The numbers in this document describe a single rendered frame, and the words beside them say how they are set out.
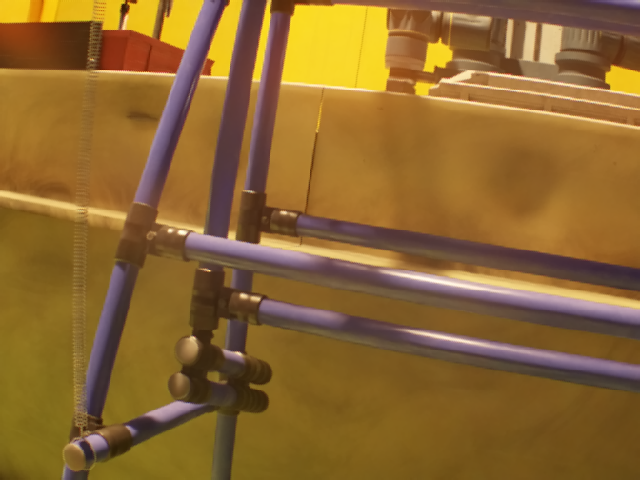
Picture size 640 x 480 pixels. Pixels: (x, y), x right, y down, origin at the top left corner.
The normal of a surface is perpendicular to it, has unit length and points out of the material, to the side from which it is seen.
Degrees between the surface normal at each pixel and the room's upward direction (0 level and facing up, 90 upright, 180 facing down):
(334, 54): 90
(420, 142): 91
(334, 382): 90
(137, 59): 92
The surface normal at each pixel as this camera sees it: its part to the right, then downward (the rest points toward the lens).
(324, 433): -0.32, 0.01
